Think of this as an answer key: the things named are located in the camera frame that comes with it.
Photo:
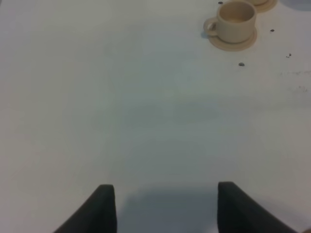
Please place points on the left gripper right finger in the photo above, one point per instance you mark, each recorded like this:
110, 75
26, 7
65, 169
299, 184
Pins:
239, 213

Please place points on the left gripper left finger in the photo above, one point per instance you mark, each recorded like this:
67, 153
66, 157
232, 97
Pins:
96, 215

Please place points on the near beige saucer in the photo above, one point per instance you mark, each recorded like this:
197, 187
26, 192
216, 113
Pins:
220, 44

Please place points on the beige saucer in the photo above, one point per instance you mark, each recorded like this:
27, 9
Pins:
220, 44
263, 5

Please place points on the near beige teacup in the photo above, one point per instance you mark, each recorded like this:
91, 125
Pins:
234, 22

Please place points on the far beige saucer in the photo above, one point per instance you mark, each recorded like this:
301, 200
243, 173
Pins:
263, 5

